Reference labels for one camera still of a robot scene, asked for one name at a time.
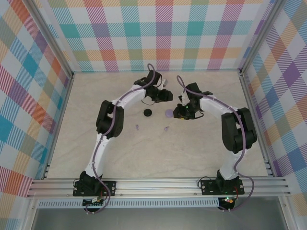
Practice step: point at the purple earbud charging case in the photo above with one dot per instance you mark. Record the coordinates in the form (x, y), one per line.
(168, 113)

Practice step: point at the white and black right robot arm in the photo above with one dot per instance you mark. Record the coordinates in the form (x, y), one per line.
(237, 134)

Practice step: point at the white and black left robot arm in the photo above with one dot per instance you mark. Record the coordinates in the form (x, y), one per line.
(110, 119)

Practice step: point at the grey metal shelf panel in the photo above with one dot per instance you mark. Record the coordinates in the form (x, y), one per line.
(156, 219)

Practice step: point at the aluminium right side rail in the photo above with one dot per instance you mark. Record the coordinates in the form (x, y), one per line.
(250, 95)

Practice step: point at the aluminium mounting rail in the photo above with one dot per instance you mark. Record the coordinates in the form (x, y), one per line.
(156, 187)

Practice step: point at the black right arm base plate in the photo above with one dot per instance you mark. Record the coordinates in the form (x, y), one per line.
(207, 187)

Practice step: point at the aluminium right frame post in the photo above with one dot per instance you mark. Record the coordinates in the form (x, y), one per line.
(259, 36)

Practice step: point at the aluminium frame post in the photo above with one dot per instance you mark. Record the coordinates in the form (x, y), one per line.
(259, 36)
(51, 36)

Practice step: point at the aluminium left side rail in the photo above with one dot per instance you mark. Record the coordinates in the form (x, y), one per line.
(65, 95)

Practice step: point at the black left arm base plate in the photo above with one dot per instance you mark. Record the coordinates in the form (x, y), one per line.
(111, 185)

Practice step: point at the aluminium left frame post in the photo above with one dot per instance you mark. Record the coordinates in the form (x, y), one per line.
(51, 36)

